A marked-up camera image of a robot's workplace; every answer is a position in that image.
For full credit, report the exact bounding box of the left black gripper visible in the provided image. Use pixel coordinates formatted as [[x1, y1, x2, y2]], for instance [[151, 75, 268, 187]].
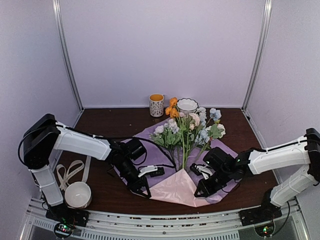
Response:
[[116, 157, 152, 198]]

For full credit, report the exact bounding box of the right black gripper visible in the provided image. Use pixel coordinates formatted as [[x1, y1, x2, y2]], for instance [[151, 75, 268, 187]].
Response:
[[194, 167, 232, 198]]

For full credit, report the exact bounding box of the pink purple wrapping paper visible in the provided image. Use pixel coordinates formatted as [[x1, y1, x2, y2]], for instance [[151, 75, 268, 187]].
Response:
[[131, 121, 241, 208]]

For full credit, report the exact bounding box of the light blue fake flower stem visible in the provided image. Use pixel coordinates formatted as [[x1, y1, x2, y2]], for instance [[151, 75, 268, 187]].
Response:
[[196, 107, 222, 132]]

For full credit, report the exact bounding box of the purple hydrangea fake flower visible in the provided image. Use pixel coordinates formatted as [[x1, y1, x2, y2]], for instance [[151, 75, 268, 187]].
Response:
[[150, 118, 182, 161]]

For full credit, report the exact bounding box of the pink fake flower stem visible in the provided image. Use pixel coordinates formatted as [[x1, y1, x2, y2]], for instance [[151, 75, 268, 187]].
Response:
[[178, 112, 203, 169]]

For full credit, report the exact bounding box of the orange fake flower stem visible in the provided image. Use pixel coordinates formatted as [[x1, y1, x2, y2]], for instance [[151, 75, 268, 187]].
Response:
[[165, 97, 183, 170]]

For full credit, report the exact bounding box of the patterned mug with orange inside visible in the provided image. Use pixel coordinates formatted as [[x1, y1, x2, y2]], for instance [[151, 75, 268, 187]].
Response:
[[149, 93, 165, 118]]

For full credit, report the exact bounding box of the white fake flower stem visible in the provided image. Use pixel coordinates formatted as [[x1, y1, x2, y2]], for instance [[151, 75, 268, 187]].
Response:
[[195, 123, 226, 158]]

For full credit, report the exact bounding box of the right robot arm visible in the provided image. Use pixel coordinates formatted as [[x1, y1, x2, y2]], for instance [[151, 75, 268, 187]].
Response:
[[194, 128, 320, 221]]

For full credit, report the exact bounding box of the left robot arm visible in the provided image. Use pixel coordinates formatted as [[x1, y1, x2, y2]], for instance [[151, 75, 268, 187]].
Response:
[[17, 113, 152, 222]]

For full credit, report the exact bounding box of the white round cup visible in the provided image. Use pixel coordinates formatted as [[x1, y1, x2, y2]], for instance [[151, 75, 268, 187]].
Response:
[[64, 181, 92, 209]]

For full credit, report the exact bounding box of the beige ribbon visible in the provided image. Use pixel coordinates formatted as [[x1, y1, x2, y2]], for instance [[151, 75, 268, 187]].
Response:
[[56, 156, 91, 191]]

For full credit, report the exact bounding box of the white scalloped bowl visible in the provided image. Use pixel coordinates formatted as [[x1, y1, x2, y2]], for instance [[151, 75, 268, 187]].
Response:
[[177, 98, 199, 114]]

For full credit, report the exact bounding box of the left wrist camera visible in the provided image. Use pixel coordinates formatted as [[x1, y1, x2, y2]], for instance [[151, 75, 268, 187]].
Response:
[[138, 165, 165, 178]]

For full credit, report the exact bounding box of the aluminium front rail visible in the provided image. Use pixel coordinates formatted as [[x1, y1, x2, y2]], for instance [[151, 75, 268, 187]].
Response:
[[19, 194, 308, 240]]

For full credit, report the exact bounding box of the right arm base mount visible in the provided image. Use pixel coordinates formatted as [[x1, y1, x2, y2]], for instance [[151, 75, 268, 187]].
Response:
[[239, 207, 282, 238]]

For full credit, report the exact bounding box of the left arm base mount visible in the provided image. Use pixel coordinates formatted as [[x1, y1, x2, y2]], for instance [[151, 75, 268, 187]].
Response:
[[45, 207, 90, 239]]

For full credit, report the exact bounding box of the right aluminium frame post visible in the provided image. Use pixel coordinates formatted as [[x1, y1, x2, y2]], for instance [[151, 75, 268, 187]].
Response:
[[241, 0, 273, 112]]

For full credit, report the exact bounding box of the aluminium frame post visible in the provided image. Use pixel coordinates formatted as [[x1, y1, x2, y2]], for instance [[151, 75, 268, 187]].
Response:
[[241, 0, 273, 112], [52, 0, 84, 112]]

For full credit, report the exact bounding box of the left aluminium frame post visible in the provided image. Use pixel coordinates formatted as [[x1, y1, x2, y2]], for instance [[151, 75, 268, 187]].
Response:
[[52, 0, 84, 112]]

